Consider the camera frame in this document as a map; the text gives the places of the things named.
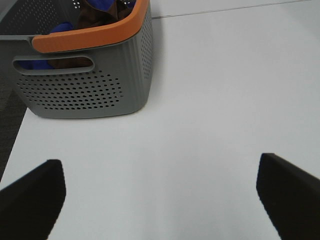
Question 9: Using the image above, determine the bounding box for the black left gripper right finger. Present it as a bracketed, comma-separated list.
[256, 153, 320, 240]

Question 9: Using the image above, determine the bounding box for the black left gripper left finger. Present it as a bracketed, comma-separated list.
[0, 159, 66, 240]

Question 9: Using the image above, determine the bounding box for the brown towel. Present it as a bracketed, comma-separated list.
[47, 0, 136, 69]

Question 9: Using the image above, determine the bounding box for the blue towel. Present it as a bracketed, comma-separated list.
[16, 0, 119, 70]

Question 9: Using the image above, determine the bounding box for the grey perforated basket orange rim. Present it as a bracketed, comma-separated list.
[0, 0, 153, 119]

